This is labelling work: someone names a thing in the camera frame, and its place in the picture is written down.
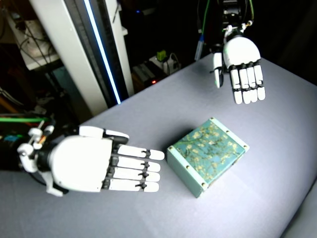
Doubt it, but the black device with red light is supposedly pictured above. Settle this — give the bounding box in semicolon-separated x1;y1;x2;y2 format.
132;63;164;90

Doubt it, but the white shelf with cables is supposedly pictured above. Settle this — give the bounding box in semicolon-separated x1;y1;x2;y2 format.
6;14;60;71

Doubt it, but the hanging cable with blue plug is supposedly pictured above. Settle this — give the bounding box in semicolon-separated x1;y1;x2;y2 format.
194;0;206;61

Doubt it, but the white column with blue light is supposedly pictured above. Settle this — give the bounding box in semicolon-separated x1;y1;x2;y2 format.
28;0;136;112

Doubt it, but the white power strip green plug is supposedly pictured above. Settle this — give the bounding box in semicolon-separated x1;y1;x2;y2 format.
148;49;182;75

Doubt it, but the grey table cloth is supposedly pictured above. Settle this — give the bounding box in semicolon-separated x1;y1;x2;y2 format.
0;53;317;238

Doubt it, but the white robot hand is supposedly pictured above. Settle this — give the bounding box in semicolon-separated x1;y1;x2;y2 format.
45;125;165;197
212;36;266;105

